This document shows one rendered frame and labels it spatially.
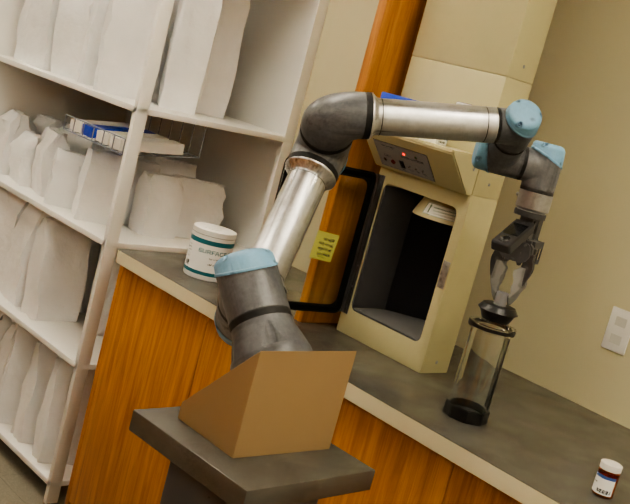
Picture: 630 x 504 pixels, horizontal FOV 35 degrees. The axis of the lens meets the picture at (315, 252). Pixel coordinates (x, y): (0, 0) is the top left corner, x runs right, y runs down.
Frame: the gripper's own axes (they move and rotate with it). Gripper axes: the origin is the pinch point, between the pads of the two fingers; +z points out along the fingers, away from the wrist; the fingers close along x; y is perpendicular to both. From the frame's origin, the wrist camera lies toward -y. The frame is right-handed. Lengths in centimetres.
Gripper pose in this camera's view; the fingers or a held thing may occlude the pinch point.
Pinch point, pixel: (502, 297)
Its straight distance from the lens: 227.4
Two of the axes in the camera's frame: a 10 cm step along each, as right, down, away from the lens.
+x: -8.2, -3.0, 4.9
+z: -2.5, 9.5, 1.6
